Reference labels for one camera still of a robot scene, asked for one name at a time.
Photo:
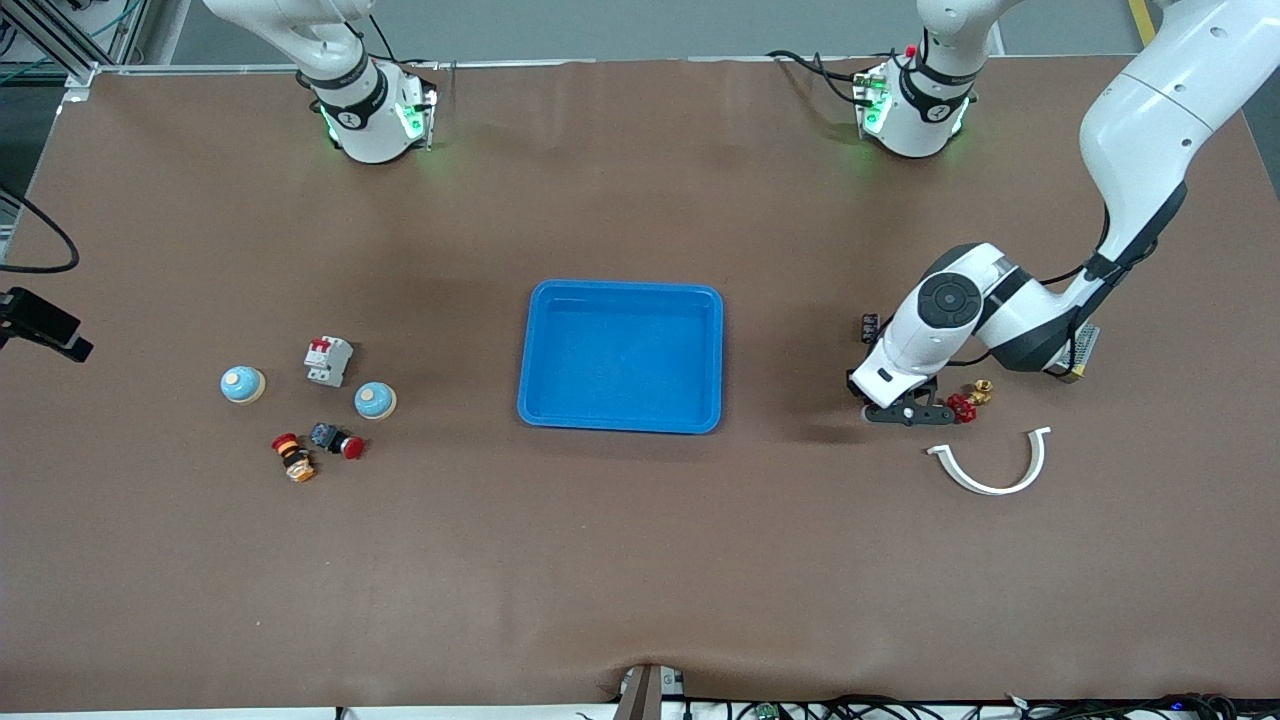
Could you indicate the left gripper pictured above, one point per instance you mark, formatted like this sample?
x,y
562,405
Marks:
x,y
853,387

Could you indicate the blue dome call bell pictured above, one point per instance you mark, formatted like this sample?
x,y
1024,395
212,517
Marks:
x,y
375,400
242,384

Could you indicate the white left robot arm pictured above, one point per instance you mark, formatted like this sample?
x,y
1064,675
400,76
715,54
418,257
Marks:
x,y
1160,110

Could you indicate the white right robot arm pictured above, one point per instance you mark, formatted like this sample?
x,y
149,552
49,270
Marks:
x,y
365,110

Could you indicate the white curved pipe clamp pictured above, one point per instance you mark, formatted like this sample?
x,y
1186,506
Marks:
x,y
1000,490

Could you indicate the metal mesh power supply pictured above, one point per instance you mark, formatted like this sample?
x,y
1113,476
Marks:
x,y
1085,350

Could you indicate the yellow red emergency button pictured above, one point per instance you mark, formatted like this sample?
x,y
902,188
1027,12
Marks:
x,y
293,457

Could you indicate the white red circuit breaker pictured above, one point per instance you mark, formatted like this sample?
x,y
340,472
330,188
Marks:
x,y
328,360

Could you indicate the red mushroom push button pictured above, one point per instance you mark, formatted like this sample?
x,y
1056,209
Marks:
x,y
337,440

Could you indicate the blue plastic tray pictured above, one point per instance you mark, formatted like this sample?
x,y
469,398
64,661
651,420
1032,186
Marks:
x,y
620,360

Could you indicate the brown table mat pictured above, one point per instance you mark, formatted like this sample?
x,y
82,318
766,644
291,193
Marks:
x,y
640,560

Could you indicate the aluminium frame strut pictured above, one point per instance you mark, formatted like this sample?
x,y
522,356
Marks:
x,y
80,75

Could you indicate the grey metal bracket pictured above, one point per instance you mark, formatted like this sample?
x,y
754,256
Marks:
x,y
640,700

